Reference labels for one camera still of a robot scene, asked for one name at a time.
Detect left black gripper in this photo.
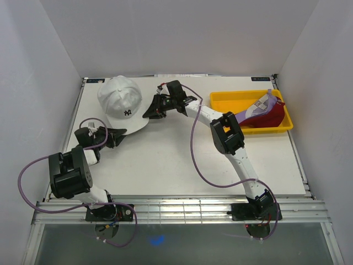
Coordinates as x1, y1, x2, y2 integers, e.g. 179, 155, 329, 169
92, 126, 127, 151

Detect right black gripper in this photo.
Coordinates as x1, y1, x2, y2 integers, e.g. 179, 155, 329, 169
143, 94, 177, 120

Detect white baseball cap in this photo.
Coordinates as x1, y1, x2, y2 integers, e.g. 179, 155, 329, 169
97, 75, 149, 135

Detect lavender cap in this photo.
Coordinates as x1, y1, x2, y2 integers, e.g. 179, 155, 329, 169
235, 89, 278, 124

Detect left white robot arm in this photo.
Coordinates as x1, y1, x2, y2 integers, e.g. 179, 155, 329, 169
49, 126, 127, 221

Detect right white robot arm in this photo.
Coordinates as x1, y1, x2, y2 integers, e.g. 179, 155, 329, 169
143, 80, 280, 220

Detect yellow plastic tray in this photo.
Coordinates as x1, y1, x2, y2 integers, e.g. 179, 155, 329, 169
210, 89, 293, 135

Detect red cap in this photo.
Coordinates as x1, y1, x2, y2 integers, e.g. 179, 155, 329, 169
240, 97, 285, 128

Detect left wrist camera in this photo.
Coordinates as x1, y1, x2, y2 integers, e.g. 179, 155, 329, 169
83, 121, 97, 130

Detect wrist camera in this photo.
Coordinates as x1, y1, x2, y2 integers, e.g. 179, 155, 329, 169
83, 121, 97, 130
157, 83, 169, 95

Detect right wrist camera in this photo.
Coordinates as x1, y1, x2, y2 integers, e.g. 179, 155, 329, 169
157, 83, 169, 95

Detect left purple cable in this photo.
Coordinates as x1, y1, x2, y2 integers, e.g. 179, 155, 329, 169
18, 118, 138, 248

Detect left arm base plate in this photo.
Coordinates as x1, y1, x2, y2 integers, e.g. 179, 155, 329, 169
85, 205, 133, 222

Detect aluminium frame rail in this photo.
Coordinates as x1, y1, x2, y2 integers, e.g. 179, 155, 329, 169
32, 197, 331, 224

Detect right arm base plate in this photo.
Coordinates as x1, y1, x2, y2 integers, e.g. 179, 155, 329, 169
227, 203, 282, 221

